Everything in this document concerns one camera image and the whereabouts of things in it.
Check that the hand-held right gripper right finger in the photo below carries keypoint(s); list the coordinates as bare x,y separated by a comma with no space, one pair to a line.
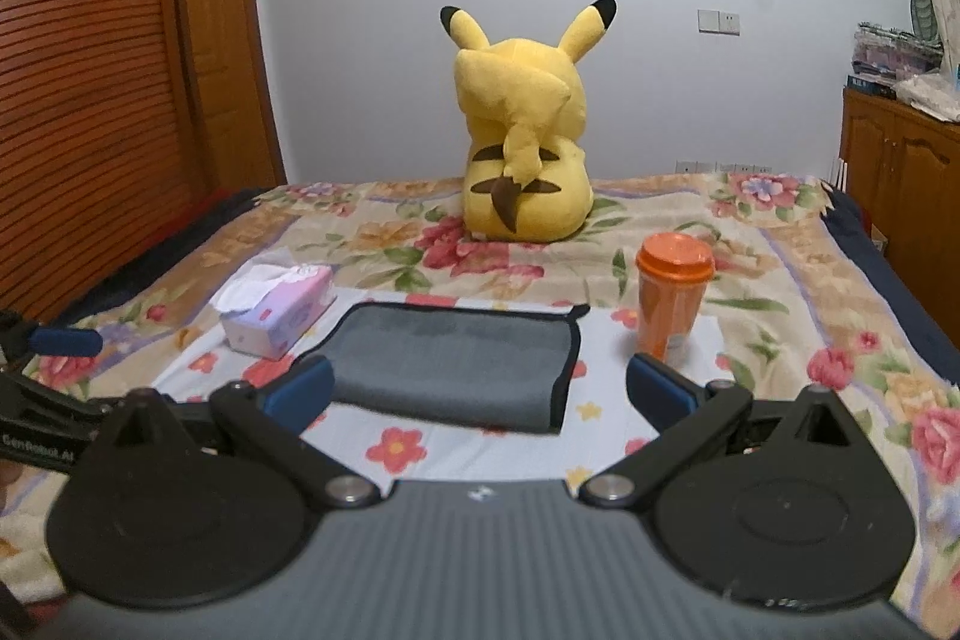
658,386

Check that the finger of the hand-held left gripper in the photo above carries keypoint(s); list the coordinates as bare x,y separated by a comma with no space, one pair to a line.
67,341
45,394

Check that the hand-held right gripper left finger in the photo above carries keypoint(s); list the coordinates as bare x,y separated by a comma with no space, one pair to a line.
301,391

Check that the grey towel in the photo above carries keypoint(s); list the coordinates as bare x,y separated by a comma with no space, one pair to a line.
450,362

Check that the orange lidded cup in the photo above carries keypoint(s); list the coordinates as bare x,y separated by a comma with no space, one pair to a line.
671,302

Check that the tissue box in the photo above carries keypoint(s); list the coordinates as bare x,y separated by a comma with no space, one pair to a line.
274,310

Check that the floral bed sheet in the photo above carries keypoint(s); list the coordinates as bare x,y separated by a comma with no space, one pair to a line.
787,280

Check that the louvered wooden wardrobe door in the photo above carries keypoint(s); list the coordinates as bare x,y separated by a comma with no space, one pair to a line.
82,85

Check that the yellow plush toy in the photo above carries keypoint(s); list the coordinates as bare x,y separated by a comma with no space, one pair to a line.
525,160

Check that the wooden cabinet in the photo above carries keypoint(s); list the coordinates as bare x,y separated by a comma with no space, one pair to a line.
904,175

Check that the white plastic bag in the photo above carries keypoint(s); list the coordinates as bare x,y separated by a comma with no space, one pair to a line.
930,96

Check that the stack of books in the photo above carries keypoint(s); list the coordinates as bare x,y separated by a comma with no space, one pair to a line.
892,51

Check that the green hand fan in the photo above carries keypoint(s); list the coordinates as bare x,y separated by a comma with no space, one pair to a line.
923,14

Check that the row of wall sockets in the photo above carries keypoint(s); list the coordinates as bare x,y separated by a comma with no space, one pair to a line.
724,167

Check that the white wall switch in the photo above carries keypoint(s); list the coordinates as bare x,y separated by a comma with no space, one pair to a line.
718,21

